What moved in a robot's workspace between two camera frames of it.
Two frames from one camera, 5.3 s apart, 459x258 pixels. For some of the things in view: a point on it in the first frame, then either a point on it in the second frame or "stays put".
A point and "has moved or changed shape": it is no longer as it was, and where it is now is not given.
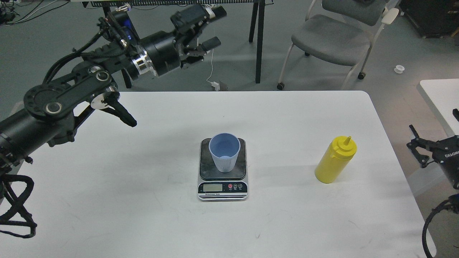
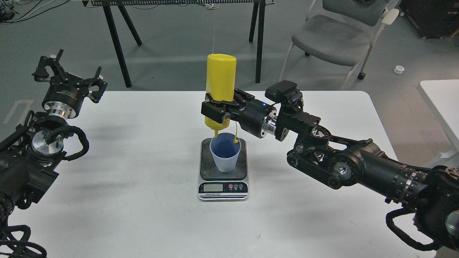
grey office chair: (342, 33) stays put
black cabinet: (432, 18) stays put
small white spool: (399, 69) stays put
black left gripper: (161, 54) -> (65, 94)
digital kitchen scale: (214, 186) stays put
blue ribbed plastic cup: (225, 147) stays put
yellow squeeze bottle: (341, 149) has moved or changed shape
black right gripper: (445, 152) -> (257, 117)
